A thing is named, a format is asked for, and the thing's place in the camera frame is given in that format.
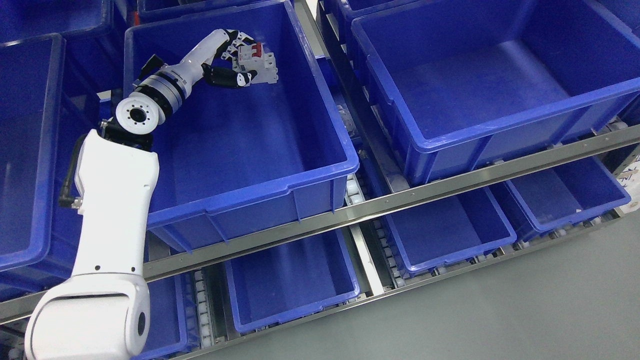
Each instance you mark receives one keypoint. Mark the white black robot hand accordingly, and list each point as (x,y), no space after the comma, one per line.
(212,60)

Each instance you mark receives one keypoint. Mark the grey red circuit breaker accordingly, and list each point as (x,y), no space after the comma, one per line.
(254,58)

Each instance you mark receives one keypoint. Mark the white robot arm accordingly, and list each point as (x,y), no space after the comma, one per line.
(102,312)

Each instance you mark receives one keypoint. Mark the steel shelf rack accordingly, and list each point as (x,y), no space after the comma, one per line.
(401,197)

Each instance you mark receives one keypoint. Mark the large blue bin centre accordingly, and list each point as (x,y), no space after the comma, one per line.
(237,161)

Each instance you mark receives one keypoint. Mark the large blue bin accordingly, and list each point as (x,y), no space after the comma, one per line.
(237,161)
(463,83)
(45,106)

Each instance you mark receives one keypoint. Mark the large blue bin left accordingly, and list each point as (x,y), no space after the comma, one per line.
(45,106)

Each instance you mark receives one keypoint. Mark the lower blue bin centre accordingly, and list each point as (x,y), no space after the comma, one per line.
(290,281)

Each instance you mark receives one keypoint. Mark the large blue bin right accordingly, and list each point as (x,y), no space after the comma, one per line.
(463,83)

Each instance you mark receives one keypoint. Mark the lower blue bin left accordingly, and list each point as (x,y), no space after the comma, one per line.
(174,325)

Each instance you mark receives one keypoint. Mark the lower blue bin far right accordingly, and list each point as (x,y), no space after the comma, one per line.
(541,202)

